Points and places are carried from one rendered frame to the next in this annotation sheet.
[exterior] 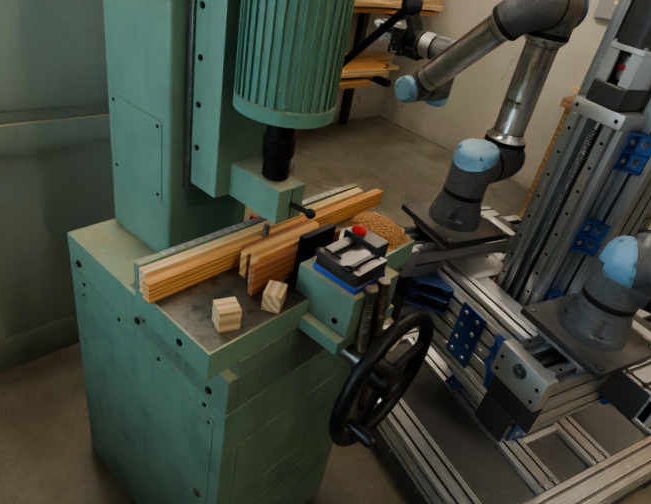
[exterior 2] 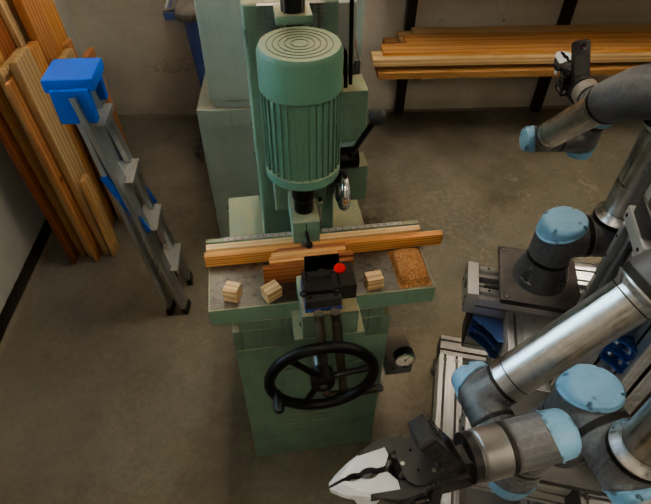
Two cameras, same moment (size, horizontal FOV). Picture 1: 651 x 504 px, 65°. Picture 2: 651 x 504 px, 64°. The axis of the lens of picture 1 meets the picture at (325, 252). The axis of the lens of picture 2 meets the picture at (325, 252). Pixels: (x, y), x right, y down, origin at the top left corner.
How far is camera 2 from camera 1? 0.81 m
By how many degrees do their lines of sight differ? 37
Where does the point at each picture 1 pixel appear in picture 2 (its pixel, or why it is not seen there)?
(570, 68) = not seen: outside the picture
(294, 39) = (277, 135)
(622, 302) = not seen: hidden behind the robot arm
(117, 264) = (237, 230)
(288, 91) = (279, 165)
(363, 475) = not seen: hidden behind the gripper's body
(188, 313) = (220, 281)
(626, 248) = (462, 371)
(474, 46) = (573, 119)
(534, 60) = (643, 146)
